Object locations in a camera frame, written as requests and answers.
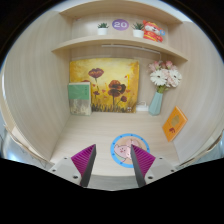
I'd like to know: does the pink computer mouse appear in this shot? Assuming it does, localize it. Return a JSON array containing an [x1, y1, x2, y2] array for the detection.
[[121, 139, 142, 162]]

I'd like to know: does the white light bar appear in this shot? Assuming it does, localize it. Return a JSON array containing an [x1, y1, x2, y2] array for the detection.
[[101, 43, 162, 55]]

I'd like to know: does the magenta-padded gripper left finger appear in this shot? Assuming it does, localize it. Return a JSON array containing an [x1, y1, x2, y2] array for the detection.
[[48, 143, 98, 188]]

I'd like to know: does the orange book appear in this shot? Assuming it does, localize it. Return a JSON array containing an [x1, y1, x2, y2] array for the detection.
[[161, 105, 189, 143]]

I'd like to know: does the green and beige book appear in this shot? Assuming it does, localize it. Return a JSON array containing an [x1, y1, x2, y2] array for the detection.
[[67, 81, 93, 117]]

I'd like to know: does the teal faceted vase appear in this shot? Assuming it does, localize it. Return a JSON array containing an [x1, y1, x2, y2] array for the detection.
[[147, 90, 165, 117]]

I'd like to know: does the pink and white flower bouquet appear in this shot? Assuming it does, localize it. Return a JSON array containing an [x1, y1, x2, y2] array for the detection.
[[147, 59, 183, 95]]

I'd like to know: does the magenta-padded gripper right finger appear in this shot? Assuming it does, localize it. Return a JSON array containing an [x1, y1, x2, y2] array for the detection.
[[130, 143, 178, 188]]

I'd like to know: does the round blue-rimmed cartoon mouse pad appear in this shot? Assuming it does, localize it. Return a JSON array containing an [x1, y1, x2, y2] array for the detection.
[[110, 133, 151, 169]]

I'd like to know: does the yellow poppy flower painting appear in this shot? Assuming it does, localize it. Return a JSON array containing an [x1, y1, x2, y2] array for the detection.
[[69, 58, 141, 114]]

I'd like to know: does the wooden shelf unit with decorations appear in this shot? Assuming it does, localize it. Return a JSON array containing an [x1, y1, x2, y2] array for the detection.
[[51, 0, 190, 63]]

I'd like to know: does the white charger with cable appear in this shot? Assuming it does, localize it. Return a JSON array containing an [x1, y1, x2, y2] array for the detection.
[[134, 100, 150, 113]]

